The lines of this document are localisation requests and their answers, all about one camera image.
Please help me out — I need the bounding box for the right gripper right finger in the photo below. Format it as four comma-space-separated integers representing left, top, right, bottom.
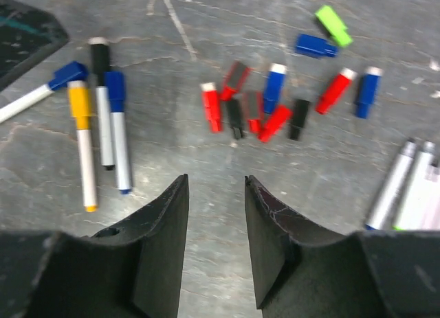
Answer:
245, 176, 439, 317

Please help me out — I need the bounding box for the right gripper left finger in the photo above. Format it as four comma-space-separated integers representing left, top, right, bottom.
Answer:
1, 174, 189, 317

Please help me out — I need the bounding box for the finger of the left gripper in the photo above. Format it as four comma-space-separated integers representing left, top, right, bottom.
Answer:
0, 0, 69, 90

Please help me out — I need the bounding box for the black marker cap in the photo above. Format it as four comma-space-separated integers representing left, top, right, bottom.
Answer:
289, 99, 311, 141
225, 98, 244, 140

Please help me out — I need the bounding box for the yellow cap marker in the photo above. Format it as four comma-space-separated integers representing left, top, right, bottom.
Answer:
67, 80, 98, 212

